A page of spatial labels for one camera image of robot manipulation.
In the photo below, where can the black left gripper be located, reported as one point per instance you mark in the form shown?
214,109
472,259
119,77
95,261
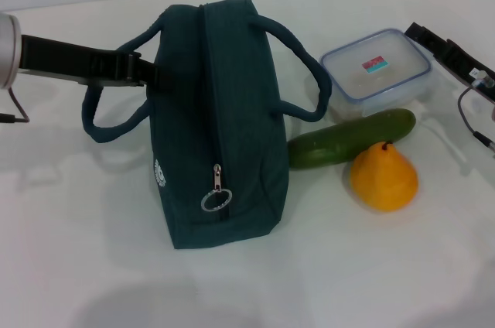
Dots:
77,61

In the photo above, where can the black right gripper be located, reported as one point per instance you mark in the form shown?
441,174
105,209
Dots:
464,67

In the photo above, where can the clear plastic food container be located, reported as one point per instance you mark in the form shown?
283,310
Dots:
375,69

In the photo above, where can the dark teal fabric lunch bag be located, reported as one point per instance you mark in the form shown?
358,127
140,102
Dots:
239,111

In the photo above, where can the green cucumber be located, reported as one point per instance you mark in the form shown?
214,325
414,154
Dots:
348,138

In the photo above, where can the yellow orange pear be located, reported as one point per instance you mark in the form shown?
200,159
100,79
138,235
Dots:
384,181

